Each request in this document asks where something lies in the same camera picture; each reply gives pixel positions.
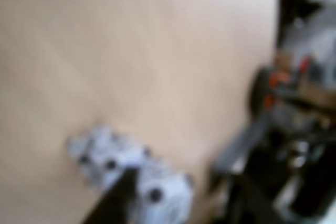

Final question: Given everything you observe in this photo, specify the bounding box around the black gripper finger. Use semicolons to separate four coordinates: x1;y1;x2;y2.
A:
81;168;139;224

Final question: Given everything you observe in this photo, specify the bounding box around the white cube zigzag diamond print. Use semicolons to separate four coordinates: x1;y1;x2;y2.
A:
89;134;148;190

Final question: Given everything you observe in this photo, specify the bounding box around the white cube crossed lines print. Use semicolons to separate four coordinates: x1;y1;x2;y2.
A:
125;153;195;224

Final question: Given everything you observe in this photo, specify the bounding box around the grey metal post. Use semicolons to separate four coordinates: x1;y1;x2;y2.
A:
211;118;266;175

